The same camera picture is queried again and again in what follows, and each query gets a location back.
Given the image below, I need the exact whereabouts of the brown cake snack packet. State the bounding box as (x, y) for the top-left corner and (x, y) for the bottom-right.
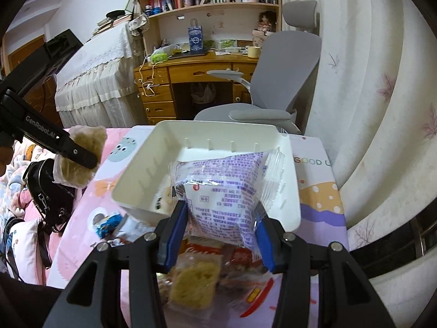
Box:
(53, 125), (108, 188)

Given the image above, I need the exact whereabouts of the white floral curtain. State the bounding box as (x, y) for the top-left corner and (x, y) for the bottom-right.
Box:
(283, 0), (437, 247)

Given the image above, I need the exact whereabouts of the pale yellow cracker packet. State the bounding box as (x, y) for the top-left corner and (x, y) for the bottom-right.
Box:
(169, 261), (219, 310)

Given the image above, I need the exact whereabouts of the floral cloth bag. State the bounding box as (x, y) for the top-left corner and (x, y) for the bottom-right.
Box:
(130, 15), (151, 36)

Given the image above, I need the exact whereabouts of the blue paper gift bag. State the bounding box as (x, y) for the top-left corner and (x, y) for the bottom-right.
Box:
(187, 19), (205, 52)

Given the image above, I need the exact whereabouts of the pink printed bedding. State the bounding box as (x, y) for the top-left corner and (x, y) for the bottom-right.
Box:
(0, 126), (86, 288)

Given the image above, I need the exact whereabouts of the trash bin with bag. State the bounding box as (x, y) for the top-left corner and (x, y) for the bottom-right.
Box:
(190, 82), (217, 105)

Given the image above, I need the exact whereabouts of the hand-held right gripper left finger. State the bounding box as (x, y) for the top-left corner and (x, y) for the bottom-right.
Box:
(43, 200), (188, 328)

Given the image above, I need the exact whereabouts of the doll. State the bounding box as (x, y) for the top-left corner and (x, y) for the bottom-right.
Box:
(254, 10), (277, 38)

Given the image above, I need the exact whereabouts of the black handbag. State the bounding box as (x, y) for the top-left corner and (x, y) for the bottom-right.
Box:
(25, 159), (86, 270)

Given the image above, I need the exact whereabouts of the white purple print snack packet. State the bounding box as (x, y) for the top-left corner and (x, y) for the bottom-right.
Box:
(170, 150), (285, 250)

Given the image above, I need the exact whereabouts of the blue wrapper snack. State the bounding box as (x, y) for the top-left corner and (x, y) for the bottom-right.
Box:
(96, 213), (123, 238)

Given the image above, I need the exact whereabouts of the grey office chair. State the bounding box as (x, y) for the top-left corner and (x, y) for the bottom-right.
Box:
(194, 1), (323, 135)

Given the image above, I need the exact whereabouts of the white lace cover cloth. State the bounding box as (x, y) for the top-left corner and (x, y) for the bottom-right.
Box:
(55, 20), (144, 128)

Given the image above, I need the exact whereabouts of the stack of books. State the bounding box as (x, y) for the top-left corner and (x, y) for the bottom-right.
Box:
(92, 15), (132, 36)

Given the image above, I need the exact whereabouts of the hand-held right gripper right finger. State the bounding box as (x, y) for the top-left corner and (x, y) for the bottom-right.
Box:
(254, 208), (397, 328)

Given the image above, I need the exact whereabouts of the wooden desk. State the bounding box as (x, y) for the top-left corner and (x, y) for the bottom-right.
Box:
(134, 49), (262, 125)

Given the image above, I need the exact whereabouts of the white plastic storage bin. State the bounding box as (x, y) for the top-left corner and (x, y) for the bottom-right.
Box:
(111, 120), (302, 231)

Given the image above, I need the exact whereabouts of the white cable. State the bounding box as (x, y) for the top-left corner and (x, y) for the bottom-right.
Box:
(138, 56), (161, 98)

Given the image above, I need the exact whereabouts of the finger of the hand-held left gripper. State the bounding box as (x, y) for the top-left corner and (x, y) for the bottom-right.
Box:
(57, 130), (100, 170)

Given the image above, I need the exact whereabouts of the wooden bookshelf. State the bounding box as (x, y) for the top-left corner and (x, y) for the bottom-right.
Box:
(137, 0), (282, 53)

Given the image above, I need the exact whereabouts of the wooden door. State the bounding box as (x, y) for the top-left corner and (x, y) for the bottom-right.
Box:
(0, 36), (64, 127)

